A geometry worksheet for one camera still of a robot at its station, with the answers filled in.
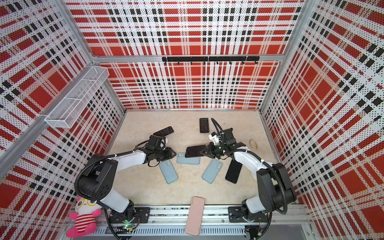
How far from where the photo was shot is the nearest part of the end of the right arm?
0.66m

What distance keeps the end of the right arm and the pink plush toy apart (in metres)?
0.60

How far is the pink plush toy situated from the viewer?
0.66 metres

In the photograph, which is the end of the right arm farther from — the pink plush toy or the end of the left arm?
the pink plush toy
